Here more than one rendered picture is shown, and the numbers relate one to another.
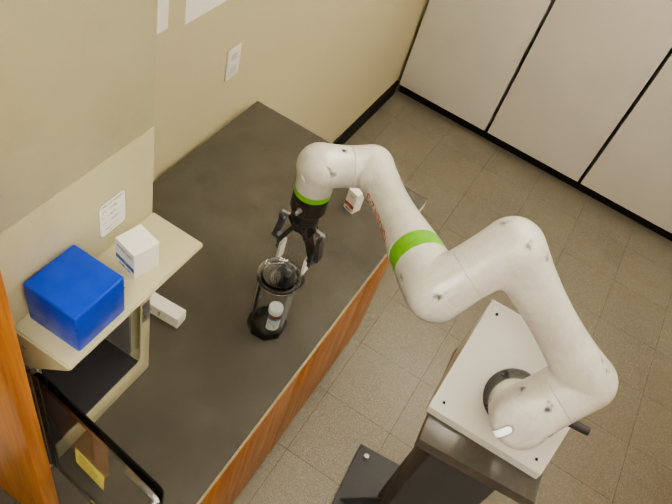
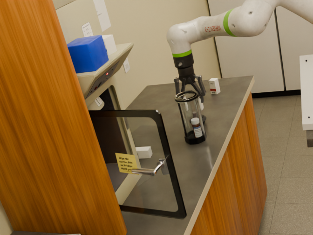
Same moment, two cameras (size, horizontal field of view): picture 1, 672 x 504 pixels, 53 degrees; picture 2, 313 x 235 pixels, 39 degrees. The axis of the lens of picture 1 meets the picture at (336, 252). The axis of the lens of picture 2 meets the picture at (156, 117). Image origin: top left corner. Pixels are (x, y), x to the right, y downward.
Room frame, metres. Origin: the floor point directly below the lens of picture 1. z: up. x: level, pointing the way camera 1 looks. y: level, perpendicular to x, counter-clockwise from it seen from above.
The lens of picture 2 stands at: (-0.85, -0.09, 1.89)
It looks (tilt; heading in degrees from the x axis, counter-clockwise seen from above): 23 degrees down; 11
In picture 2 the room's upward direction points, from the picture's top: 15 degrees counter-clockwise
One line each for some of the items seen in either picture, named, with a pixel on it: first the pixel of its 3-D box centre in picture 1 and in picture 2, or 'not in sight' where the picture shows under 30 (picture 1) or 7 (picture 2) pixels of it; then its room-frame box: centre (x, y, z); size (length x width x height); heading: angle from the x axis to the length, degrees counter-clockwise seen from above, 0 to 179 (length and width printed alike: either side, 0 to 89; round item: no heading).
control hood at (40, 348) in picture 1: (115, 299); (105, 72); (0.60, 0.33, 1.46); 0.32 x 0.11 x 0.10; 164
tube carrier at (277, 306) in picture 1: (273, 299); (191, 116); (1.00, 0.11, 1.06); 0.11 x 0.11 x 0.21
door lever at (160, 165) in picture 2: not in sight; (147, 168); (0.35, 0.21, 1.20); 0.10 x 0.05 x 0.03; 67
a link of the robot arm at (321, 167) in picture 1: (321, 170); (180, 38); (1.17, 0.10, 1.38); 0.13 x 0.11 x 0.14; 118
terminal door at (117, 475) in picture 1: (99, 476); (133, 164); (0.41, 0.27, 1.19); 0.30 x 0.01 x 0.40; 67
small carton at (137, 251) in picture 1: (137, 251); (105, 45); (0.65, 0.31, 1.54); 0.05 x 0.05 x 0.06; 62
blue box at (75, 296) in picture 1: (76, 297); (85, 54); (0.52, 0.35, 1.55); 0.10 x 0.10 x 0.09; 74
